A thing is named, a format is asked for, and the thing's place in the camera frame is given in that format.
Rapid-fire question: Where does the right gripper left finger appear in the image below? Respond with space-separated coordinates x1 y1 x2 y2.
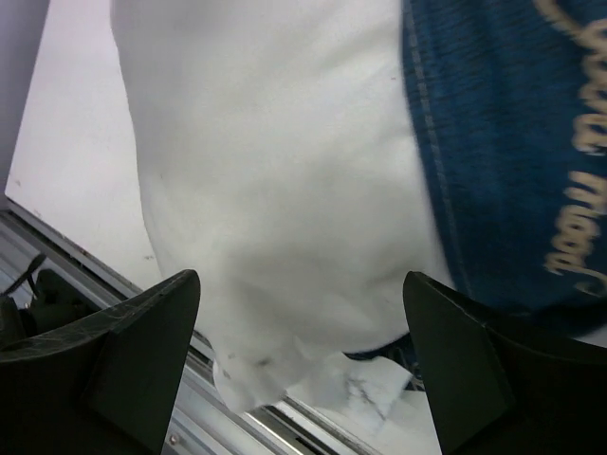
1 270 200 454

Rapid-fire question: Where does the blue fish-print pillowcase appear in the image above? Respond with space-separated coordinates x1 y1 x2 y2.
343 0 607 380

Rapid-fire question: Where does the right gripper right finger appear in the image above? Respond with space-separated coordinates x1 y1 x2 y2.
403 272 606 455

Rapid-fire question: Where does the white pillow insert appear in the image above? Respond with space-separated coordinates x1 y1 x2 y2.
110 1 450 429

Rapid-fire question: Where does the aluminium mounting rail frame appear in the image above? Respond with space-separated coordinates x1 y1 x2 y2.
0 193 437 455

